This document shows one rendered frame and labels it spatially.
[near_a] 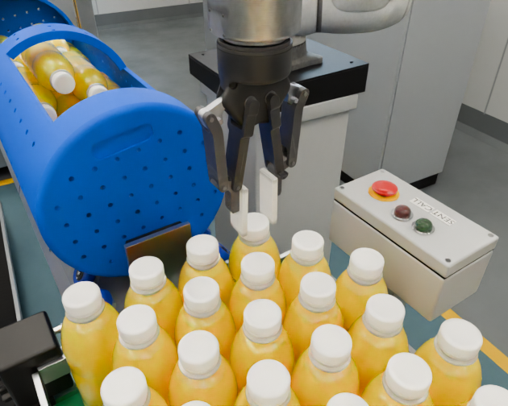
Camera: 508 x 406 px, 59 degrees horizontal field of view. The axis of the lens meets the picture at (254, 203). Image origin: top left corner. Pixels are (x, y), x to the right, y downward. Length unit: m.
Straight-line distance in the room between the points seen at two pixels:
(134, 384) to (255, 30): 0.33
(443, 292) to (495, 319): 1.54
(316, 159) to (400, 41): 1.00
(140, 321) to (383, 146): 1.99
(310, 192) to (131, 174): 0.78
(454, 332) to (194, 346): 0.25
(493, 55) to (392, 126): 1.30
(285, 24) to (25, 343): 0.48
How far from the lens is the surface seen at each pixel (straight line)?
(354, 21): 1.17
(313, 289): 0.50
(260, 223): 0.58
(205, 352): 0.45
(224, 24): 0.43
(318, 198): 1.37
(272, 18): 0.43
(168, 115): 0.63
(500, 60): 3.43
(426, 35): 2.26
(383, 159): 2.39
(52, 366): 0.65
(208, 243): 0.55
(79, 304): 0.51
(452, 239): 0.62
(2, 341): 0.66
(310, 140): 1.24
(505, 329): 2.13
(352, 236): 0.68
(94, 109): 0.62
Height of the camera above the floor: 1.47
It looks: 36 degrees down
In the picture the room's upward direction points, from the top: straight up
